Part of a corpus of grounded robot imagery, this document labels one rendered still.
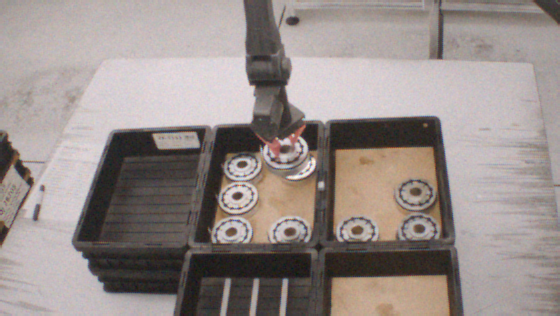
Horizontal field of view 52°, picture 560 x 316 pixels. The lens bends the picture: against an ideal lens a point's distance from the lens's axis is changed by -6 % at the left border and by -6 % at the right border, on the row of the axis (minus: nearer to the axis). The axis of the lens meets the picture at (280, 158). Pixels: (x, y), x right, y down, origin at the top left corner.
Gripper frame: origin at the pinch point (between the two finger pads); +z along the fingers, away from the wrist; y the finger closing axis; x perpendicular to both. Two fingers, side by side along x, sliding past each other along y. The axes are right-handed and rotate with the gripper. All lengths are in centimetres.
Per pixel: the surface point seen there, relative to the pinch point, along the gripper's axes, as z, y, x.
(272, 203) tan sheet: 21.2, -4.3, 3.9
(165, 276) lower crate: 22.9, -36.7, 7.0
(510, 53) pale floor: 112, 179, 46
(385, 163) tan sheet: 21.8, 25.0, -7.5
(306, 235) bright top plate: 17.8, -5.9, -11.4
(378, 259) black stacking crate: 13.3, -0.6, -30.0
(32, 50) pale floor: 113, -4, 271
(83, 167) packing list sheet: 35, -34, 69
